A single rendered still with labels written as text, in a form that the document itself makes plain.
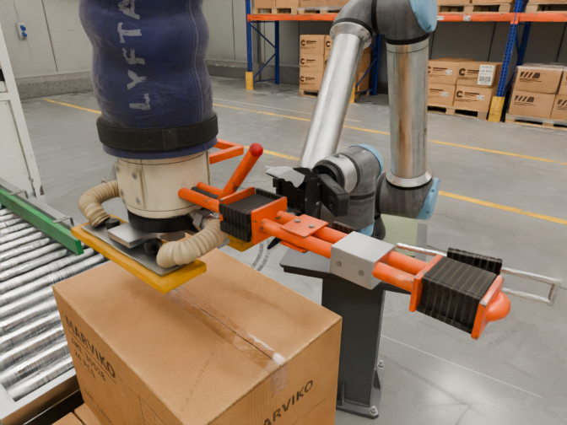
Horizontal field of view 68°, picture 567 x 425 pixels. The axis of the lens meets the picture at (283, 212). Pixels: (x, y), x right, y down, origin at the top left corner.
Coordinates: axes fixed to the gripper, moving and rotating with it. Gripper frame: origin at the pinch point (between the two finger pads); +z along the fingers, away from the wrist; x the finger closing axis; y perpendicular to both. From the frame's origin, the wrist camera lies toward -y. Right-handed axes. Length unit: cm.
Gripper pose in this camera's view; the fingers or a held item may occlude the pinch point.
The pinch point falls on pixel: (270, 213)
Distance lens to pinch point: 72.3
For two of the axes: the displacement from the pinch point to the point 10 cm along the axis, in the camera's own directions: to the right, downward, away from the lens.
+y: -7.6, -2.7, 5.9
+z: -6.5, 3.2, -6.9
